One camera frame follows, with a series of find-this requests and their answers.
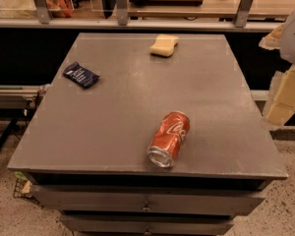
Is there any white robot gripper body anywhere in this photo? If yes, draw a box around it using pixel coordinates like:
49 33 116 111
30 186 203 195
280 10 295 64

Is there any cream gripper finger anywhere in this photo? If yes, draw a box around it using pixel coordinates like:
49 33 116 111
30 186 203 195
259 25 283 50
263 64 295 127

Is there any red coke can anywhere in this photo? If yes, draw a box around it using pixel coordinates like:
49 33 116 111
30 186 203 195
147 111 190 168

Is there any yellow sponge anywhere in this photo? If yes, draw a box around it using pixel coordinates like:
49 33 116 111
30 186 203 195
149 34 179 57

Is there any top grey drawer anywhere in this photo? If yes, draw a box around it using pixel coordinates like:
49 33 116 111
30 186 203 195
30 185 265 216

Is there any grey drawer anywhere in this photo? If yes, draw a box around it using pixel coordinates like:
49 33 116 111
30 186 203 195
60 214 233 236
30 185 265 216

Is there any dark blue snack bag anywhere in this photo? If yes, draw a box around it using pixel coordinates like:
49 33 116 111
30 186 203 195
62 62 99 89

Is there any grey drawer cabinet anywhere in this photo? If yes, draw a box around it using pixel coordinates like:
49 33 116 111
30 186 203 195
9 33 287 221

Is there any orange snack bag behind glass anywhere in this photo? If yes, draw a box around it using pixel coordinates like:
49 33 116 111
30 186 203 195
45 0 73 18

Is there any metal window rail frame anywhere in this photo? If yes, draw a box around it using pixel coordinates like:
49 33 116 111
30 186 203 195
0 0 293 32

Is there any wire basket on floor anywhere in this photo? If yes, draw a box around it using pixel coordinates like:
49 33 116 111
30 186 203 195
13 178 38 204

